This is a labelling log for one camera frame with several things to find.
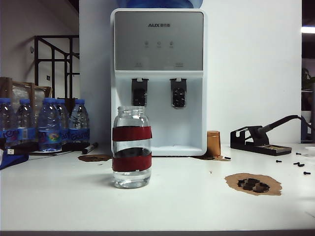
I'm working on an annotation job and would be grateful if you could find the glass jar with red bands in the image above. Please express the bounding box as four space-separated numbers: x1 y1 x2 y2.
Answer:
111 106 153 190

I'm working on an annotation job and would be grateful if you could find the black dispenser tap lever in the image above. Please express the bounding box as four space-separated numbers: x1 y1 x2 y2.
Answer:
130 78 150 108
169 78 188 109

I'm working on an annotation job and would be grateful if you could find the blue capped water bottle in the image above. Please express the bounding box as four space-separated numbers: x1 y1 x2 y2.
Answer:
15 98 38 148
69 98 91 144
0 97 16 148
36 97 63 152
56 98 71 146

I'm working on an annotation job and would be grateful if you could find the white water dispenser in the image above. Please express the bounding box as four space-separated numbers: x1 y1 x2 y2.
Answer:
110 8 210 157

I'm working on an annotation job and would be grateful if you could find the blue water jug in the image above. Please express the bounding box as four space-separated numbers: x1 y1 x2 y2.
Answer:
118 0 205 9

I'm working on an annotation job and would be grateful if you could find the black marker pen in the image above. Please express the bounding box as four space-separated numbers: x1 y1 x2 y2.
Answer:
82 142 99 155

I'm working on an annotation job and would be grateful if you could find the black soldering iron stand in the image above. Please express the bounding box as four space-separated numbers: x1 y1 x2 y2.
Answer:
229 125 292 157

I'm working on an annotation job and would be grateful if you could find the black metal railing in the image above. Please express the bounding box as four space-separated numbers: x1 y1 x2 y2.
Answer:
34 35 80 99

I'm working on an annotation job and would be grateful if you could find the blue cloth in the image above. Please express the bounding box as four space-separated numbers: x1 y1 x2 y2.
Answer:
0 149 29 171

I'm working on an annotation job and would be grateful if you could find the black cable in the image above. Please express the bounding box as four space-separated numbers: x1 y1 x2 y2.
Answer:
252 114 315 145

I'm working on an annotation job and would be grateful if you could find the plastic wrapped wooden frame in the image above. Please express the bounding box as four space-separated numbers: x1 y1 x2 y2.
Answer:
0 76 53 119

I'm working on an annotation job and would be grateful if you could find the grey USB cable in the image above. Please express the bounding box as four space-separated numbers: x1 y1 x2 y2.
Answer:
6 147 85 158

